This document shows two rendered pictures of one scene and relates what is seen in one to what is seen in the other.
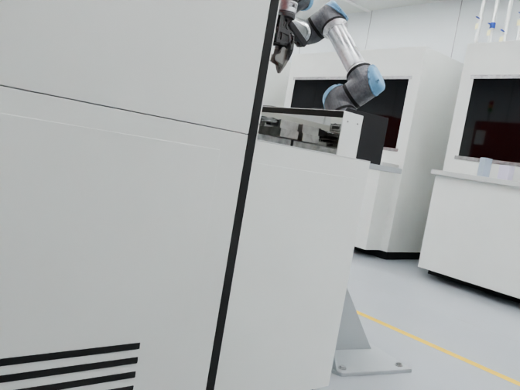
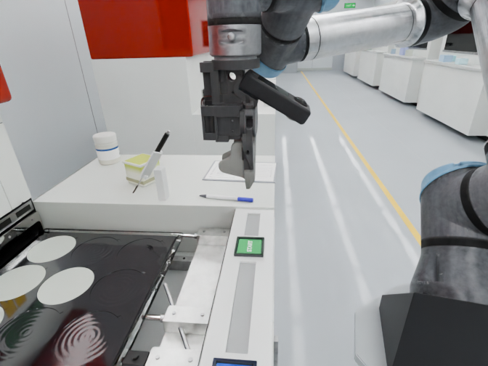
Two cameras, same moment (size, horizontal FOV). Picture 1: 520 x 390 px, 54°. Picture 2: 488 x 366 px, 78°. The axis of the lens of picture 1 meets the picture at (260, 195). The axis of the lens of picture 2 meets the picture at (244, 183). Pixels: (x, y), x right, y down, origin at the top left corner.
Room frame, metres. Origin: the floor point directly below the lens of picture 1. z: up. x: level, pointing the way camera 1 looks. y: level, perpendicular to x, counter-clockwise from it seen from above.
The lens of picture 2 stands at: (1.61, -0.33, 1.33)
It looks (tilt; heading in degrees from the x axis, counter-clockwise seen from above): 26 degrees down; 46
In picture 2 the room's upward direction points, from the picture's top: 2 degrees counter-clockwise
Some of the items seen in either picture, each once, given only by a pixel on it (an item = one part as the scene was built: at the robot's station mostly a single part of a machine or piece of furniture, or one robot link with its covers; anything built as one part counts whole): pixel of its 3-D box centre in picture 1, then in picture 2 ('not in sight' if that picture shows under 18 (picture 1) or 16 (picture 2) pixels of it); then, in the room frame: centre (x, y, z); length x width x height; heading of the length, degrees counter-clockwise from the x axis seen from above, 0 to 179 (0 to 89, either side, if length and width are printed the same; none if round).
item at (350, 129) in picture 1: (292, 129); (245, 327); (1.85, -0.07, 0.89); 0.55 x 0.09 x 0.14; 40
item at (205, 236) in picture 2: not in sight; (214, 236); (1.97, 0.16, 0.89); 0.08 x 0.03 x 0.03; 130
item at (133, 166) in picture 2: not in sight; (143, 169); (1.95, 0.44, 1.00); 0.07 x 0.07 x 0.07; 14
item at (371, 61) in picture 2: not in sight; (388, 46); (10.69, 3.35, 1.00); 1.80 x 1.08 x 2.00; 40
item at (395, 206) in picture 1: (351, 149); not in sight; (5.64, -0.90, 1.00); 1.80 x 1.08 x 2.00; 40
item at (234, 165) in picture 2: (280, 59); (236, 167); (1.92, 0.01, 1.14); 0.06 x 0.03 x 0.09; 130
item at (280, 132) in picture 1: (255, 130); (200, 297); (1.85, 0.05, 0.87); 0.36 x 0.08 x 0.03; 40
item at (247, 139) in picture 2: (287, 48); (247, 141); (1.93, -0.01, 1.18); 0.05 x 0.02 x 0.09; 40
